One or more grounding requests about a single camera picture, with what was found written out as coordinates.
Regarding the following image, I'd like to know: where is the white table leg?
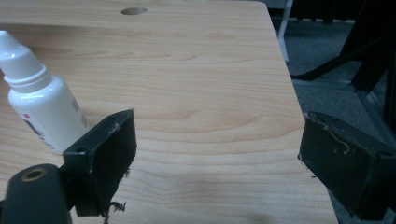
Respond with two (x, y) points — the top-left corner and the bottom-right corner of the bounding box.
(276, 0), (295, 63)

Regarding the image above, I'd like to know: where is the white dropper bottle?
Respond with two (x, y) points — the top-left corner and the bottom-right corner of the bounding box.
(0, 30), (92, 155)

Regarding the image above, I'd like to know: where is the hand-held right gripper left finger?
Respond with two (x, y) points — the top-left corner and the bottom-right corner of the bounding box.
(62, 108), (138, 217)

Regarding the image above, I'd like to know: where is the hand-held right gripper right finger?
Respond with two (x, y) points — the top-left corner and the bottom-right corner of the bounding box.
(297, 111), (396, 221)

